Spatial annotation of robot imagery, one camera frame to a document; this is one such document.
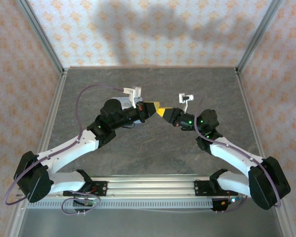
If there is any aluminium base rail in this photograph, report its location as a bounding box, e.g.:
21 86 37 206
16 174 250 198

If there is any grey metal panel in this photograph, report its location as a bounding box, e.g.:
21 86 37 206
17 208 284 237

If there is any aluminium table side rail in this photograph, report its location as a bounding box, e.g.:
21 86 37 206
234 68 291 237
8 69 69 237

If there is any aluminium frame post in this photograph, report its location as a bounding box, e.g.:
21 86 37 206
235 0 284 74
16 0 66 75

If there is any slotted grey cable duct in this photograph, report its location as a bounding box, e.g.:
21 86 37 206
27 198 214 210

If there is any black controller board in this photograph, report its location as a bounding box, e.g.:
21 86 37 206
211 196 244 213
73 197 101 213

